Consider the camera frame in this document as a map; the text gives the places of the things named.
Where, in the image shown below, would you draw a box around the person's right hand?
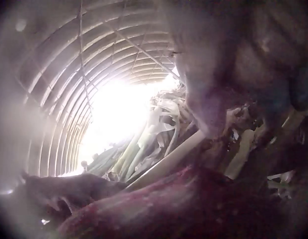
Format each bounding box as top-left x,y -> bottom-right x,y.
166,0 -> 308,139

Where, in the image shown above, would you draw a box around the person's right fingers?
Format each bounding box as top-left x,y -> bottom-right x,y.
254,72 -> 308,112

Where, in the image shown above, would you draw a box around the person's left hand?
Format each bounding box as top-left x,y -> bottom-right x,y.
14,166 -> 294,239

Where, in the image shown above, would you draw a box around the pile of green leeks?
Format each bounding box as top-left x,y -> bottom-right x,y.
86,85 -> 304,199

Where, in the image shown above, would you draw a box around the greenhouse tunnel hoop frame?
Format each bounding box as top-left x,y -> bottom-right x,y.
17,0 -> 180,177

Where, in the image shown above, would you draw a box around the person's right thumb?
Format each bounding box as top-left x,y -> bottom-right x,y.
186,62 -> 228,139

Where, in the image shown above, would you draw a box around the white leek stalk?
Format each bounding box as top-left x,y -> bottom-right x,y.
125,129 -> 209,192

